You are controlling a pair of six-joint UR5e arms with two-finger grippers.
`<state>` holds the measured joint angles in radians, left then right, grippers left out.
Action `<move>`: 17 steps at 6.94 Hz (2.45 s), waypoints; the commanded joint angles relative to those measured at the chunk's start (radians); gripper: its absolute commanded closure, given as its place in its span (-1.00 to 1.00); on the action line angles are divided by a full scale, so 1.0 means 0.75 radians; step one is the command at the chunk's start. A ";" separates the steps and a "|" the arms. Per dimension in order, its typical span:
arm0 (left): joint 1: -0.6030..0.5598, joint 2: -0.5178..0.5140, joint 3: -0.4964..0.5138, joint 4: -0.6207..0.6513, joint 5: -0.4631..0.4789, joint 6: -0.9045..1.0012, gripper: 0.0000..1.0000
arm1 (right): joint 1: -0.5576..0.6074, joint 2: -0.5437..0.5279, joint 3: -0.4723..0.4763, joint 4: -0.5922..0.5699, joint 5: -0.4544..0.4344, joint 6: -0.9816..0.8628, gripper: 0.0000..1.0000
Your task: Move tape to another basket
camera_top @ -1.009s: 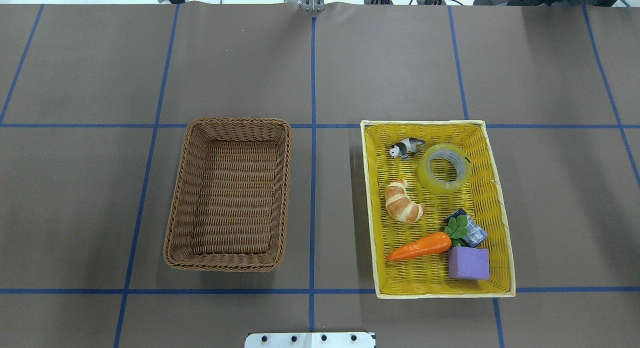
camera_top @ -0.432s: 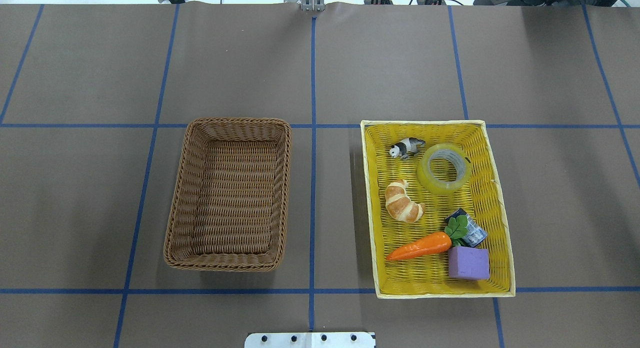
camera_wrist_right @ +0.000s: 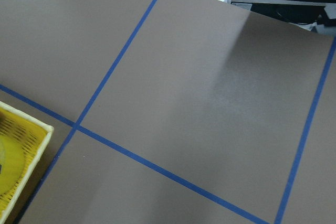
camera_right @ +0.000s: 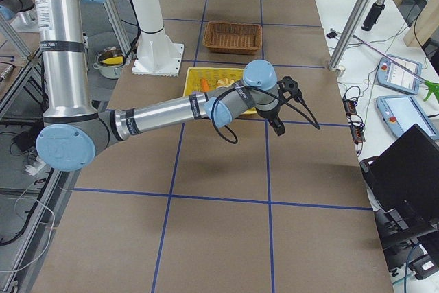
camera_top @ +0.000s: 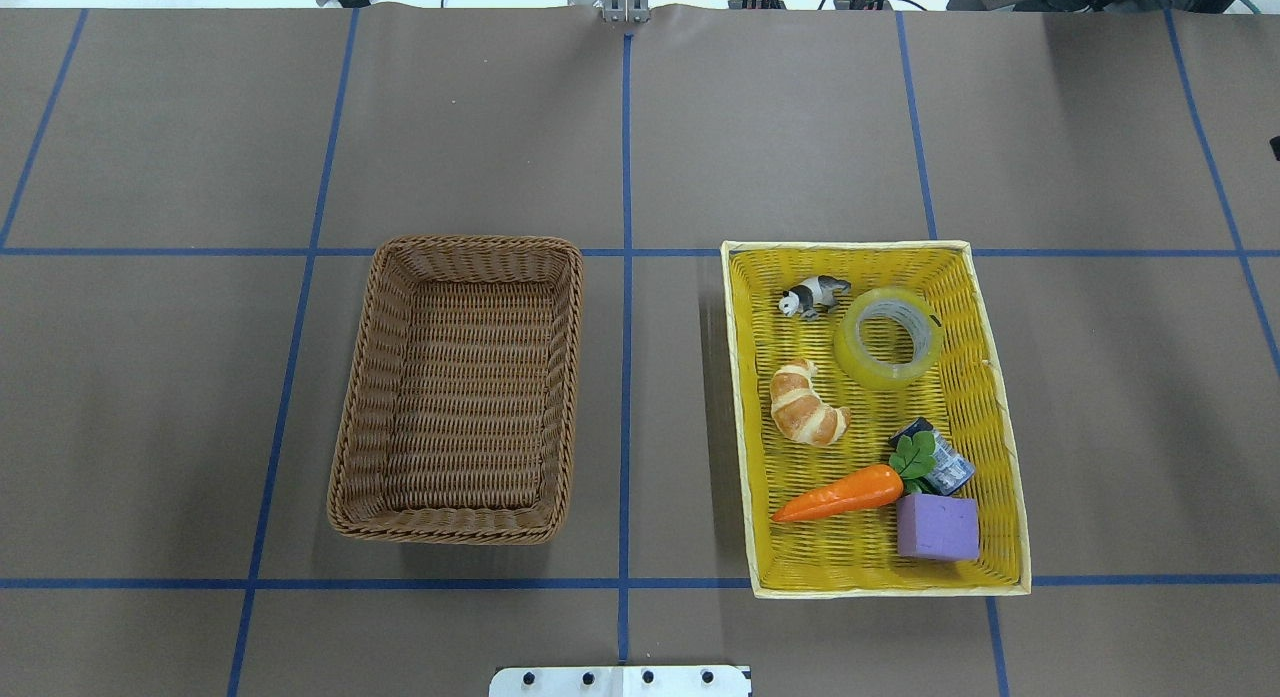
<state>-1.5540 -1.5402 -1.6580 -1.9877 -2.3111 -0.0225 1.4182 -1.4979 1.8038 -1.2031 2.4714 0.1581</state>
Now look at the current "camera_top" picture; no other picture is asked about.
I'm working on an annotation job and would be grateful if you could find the yellow wicker basket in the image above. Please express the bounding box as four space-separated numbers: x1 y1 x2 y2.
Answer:
721 240 1032 600

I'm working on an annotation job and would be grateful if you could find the yellow clear tape roll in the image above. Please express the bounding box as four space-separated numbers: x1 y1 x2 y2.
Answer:
835 286 943 391

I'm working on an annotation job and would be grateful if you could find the metal bracket at table edge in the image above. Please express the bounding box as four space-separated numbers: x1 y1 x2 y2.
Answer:
602 0 652 24

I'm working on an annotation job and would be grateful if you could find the toy orange carrot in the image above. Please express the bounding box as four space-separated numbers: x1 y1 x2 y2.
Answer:
771 431 938 523

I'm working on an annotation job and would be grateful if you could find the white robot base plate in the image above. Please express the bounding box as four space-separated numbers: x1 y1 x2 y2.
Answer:
488 664 754 696

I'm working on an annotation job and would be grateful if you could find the toy croissant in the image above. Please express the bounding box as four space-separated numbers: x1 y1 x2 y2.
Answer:
769 358 851 448

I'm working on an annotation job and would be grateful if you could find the purple foam block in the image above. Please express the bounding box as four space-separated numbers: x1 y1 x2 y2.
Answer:
895 492 980 561

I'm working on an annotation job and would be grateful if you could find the toy panda figure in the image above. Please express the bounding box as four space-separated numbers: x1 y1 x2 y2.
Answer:
777 276 851 322

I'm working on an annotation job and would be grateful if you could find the small blue white packet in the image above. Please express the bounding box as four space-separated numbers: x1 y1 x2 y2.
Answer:
888 416 977 496

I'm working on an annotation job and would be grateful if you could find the brown wicker basket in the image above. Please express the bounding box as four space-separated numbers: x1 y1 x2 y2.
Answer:
326 235 585 545

